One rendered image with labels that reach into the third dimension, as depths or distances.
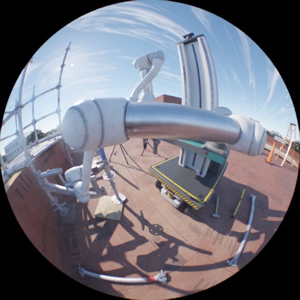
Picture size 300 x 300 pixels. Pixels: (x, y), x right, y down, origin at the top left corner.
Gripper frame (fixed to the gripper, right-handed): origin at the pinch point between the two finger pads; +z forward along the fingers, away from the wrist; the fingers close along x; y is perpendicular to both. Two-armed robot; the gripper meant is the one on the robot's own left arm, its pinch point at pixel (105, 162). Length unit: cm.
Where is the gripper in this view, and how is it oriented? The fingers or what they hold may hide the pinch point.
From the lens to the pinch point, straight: 79.5
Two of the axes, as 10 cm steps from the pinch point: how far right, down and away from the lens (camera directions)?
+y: 0.3, 9.2, 4.0
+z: 7.3, -2.9, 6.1
